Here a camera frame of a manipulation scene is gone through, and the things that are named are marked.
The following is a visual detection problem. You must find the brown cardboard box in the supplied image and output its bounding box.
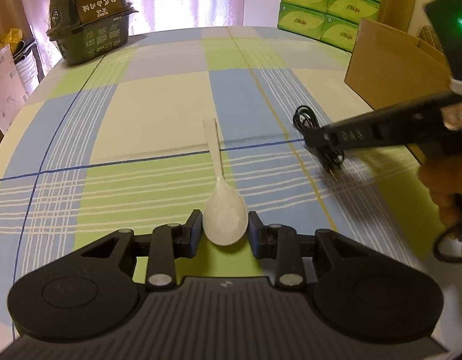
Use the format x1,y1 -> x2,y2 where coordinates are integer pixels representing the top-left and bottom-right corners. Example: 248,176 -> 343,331
343,16 -> 457,166

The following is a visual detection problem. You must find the checkered tablecloth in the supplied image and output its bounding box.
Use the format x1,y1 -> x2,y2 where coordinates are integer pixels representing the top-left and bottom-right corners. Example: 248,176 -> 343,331
0,27 -> 441,351

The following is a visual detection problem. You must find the black cable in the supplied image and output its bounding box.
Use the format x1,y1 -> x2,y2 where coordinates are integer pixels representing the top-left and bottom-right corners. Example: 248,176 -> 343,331
292,104 -> 347,182

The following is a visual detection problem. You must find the person's right hand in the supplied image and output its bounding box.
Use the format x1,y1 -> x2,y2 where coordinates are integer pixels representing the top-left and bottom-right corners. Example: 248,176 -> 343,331
418,155 -> 462,228

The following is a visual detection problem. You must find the white plastic spoon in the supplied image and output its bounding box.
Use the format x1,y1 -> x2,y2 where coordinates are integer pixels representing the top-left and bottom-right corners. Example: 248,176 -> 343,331
203,119 -> 248,246

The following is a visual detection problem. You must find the yellow plastic bag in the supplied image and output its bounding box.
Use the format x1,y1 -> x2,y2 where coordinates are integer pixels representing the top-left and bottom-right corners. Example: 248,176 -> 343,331
0,28 -> 23,53

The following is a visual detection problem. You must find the dark green food container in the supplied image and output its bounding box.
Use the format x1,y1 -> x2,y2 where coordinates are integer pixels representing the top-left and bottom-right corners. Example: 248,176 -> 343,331
46,0 -> 136,66

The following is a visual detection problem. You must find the quilted brown chair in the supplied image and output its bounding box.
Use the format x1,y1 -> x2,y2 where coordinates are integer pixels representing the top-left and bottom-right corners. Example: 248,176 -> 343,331
416,24 -> 443,54

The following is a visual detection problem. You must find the green tissue box stack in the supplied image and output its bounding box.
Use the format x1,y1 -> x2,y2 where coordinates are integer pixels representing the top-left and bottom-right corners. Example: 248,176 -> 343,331
277,0 -> 382,52

